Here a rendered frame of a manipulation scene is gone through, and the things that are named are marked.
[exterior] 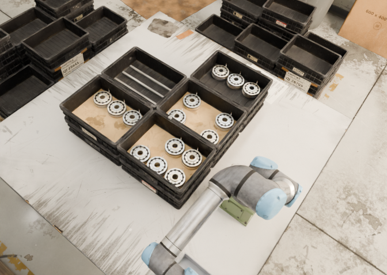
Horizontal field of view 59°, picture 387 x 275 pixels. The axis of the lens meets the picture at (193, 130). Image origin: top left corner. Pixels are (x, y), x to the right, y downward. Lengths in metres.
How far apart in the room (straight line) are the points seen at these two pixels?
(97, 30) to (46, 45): 0.48
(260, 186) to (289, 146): 0.93
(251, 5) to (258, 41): 0.51
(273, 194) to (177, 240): 0.35
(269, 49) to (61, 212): 2.13
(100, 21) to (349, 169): 2.45
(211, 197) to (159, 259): 0.26
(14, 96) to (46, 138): 0.92
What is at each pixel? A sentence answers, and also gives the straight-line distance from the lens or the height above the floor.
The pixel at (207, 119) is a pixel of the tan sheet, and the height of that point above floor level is 0.83.
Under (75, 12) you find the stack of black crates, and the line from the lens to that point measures 3.23.
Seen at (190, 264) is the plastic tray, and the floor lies 0.70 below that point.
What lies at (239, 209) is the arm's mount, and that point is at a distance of 1.70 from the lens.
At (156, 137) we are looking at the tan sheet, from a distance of 1.83.
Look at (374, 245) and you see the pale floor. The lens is 2.86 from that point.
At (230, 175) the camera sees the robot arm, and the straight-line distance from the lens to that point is 1.20.
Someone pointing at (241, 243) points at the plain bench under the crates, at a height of 0.70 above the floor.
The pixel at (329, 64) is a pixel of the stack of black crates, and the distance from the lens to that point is 3.00.
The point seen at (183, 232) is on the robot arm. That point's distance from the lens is 1.20.
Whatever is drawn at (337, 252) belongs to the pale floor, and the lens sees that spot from 2.72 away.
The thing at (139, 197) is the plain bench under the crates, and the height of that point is 0.70.
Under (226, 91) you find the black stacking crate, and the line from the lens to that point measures 2.07.
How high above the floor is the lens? 2.36
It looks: 55 degrees down
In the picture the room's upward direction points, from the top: 7 degrees clockwise
